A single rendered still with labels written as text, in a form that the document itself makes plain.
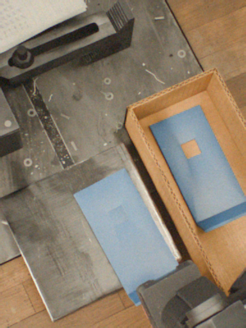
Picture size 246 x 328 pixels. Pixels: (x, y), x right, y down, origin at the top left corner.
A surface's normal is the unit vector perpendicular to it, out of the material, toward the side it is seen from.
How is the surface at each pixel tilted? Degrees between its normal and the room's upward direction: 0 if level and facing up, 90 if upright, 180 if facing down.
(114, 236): 0
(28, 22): 0
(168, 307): 64
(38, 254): 0
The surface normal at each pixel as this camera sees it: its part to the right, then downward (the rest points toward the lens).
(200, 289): -0.40, -0.87
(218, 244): 0.05, -0.25
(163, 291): 0.29, 0.20
